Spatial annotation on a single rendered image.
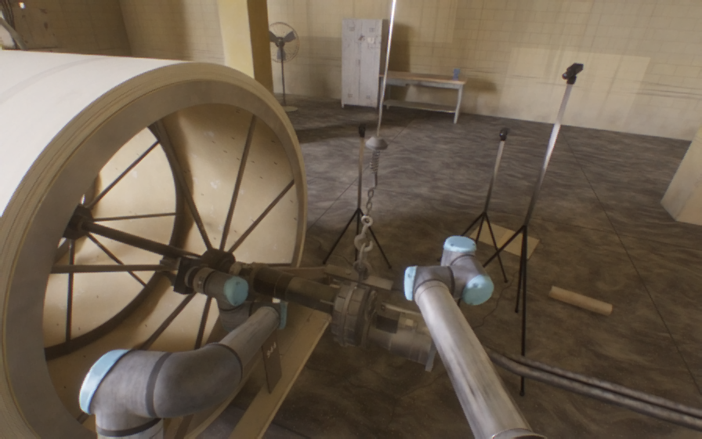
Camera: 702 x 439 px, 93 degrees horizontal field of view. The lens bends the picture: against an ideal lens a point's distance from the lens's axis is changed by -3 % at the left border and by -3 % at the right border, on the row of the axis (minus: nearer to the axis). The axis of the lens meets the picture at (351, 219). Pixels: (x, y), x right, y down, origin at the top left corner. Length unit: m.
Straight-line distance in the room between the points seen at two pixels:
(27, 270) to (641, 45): 9.35
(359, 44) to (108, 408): 8.17
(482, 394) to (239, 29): 5.44
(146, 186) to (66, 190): 1.99
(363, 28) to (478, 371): 8.09
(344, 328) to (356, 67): 7.66
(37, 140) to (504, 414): 1.16
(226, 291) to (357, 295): 0.44
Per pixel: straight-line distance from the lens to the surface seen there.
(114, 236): 2.07
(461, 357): 0.72
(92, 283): 3.20
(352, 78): 8.62
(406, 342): 1.35
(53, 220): 1.13
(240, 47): 5.70
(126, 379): 0.78
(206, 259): 1.61
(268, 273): 1.47
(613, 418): 2.66
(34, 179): 1.10
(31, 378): 1.27
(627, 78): 9.35
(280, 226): 2.35
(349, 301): 1.23
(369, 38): 8.43
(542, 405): 2.50
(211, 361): 0.77
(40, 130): 1.17
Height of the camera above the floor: 1.89
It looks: 30 degrees down
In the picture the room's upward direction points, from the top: 2 degrees clockwise
